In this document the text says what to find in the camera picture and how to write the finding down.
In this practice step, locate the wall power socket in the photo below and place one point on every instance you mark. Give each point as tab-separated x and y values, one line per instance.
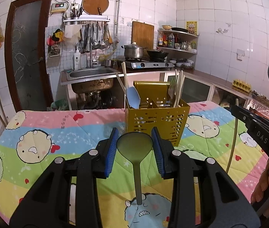
240	54

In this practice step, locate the chopstick in holder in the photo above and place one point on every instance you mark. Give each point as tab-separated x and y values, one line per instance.
123	64

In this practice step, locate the metal fork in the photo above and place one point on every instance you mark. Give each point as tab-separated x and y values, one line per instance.
170	90

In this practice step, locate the wooden cutting board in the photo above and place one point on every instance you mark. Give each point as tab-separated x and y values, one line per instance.
143	34

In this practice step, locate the colourful cartoon quilt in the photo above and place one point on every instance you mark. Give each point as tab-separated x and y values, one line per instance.
32	140

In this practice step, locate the yellow egg tray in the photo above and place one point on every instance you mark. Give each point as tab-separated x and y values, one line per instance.
241	85

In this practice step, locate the white soap bottle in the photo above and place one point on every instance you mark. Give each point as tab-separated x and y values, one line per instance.
77	59

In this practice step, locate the yellow perforated utensil holder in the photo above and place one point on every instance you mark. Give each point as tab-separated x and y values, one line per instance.
157	110

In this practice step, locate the green plastic ladle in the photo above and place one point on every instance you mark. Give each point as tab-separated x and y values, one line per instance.
135	146

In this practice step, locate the steel cooking pot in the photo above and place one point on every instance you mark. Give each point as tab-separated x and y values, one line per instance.
133	51

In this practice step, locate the wall utensil rack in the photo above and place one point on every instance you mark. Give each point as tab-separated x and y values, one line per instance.
91	32

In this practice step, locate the thin wooden chopstick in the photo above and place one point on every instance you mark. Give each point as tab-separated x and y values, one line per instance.
233	146

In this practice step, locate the gas stove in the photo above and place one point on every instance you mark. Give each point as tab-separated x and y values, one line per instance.
142	64

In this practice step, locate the corner wall shelf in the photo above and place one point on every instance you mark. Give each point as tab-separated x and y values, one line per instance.
177	39

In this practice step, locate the black wok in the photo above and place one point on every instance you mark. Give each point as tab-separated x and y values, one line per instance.
155	55

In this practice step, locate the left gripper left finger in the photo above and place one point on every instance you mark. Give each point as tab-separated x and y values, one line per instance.
47	202

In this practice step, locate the steel kitchen sink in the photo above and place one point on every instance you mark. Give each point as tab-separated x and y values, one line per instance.
89	79

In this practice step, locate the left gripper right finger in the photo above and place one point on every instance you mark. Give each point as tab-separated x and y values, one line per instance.
203	193

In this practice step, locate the dark wooden glass door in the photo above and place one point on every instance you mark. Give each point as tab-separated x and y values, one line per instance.
25	57

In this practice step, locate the round woven lid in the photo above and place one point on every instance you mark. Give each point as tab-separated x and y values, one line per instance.
95	7

